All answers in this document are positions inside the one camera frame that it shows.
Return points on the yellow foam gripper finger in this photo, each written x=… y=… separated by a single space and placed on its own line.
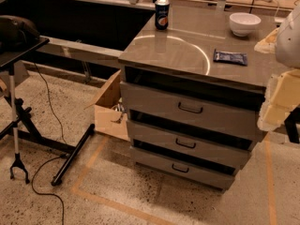
x=282 y=96
x=267 y=45

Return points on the grey drawer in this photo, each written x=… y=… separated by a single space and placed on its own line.
x=185 y=144
x=181 y=168
x=191 y=111

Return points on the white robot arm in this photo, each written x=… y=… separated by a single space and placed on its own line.
x=287 y=48

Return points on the grey top drawer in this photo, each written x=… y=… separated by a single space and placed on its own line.
x=191 y=111

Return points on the grey metal drawer cabinet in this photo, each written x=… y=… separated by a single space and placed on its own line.
x=179 y=60

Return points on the grey bottom drawer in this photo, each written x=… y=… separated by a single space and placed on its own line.
x=181 y=168

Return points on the white ceramic bowl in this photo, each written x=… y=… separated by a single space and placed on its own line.
x=243 y=24

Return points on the blue snack packet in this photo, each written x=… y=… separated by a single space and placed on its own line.
x=235 y=58

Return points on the blue pepsi can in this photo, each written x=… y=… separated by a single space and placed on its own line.
x=162 y=12

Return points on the cardboard box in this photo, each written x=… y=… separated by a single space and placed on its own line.
x=109 y=116

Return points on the black bag on stand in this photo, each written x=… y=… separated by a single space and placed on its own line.
x=16 y=33

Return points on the black rolling stand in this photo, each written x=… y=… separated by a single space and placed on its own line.
x=22 y=127

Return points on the grey metal bench rail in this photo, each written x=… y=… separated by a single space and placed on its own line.
x=82 y=52

